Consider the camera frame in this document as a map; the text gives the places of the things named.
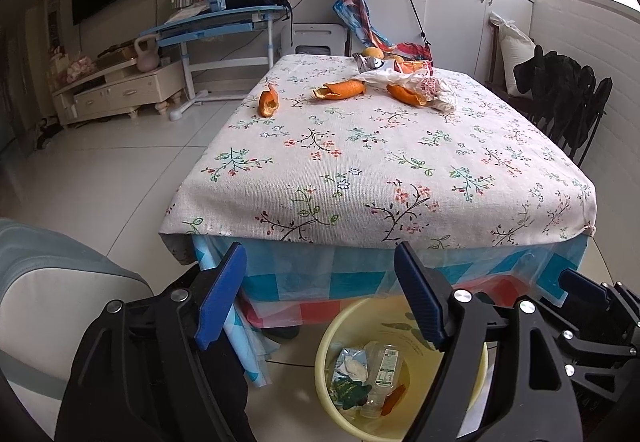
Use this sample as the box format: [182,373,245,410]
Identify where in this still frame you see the light blue padded chair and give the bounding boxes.
[0,217,157,425]

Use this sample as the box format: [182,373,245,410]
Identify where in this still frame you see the pink kettlebell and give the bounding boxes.
[133,36,160,73]

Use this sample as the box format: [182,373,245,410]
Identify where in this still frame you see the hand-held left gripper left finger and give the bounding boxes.
[54,242,251,442]

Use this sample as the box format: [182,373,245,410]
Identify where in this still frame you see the blue study desk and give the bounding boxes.
[139,6,292,123]

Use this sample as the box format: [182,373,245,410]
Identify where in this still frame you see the black shoes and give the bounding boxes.
[37,117,61,151]

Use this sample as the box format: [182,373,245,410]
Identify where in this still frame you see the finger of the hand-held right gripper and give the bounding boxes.
[542,306,640,404]
[558,268,640,323]

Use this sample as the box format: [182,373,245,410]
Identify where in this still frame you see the person's black trouser leg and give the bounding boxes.
[220,356,252,442]

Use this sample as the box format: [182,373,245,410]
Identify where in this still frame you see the pink items on stand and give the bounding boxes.
[49,52,96,83]

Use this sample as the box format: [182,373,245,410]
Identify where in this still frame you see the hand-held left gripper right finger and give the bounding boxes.
[394,241,585,442]

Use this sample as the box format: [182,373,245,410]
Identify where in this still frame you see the blue wrapped table leg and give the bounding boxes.
[222,302,272,389]

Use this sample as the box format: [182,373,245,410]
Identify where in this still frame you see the clear plastic bottle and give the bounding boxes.
[360,342,407,419]

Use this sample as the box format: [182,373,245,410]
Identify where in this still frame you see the long orange peel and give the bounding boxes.
[313,79,367,101]

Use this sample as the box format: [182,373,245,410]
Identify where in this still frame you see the black jacket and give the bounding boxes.
[513,44,614,169]

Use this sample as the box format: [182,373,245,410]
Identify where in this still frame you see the floral tablecloth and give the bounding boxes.
[159,54,598,266]

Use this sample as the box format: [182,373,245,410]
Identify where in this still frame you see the clear plastic bag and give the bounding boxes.
[359,66,457,111]

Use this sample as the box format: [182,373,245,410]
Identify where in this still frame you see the cream television stand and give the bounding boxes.
[51,59,187,126]

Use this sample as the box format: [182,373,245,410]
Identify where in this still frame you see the yellow plastic basin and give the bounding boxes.
[314,294,489,441]

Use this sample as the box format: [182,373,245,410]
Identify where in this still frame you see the wide orange peel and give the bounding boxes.
[387,82,437,109]

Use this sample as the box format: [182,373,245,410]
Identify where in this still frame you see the blue white milk carton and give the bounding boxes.
[329,347,374,409]

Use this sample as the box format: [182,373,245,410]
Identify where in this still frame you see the small curved orange peel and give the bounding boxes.
[258,82,280,118]

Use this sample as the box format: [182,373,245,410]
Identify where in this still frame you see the white pillow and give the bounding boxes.
[492,12,535,98]

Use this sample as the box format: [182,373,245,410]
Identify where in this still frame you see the colourful printed bag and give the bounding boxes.
[333,0,432,64]

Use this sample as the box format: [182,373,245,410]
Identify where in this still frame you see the red snack wrapper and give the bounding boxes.
[394,59,432,76]

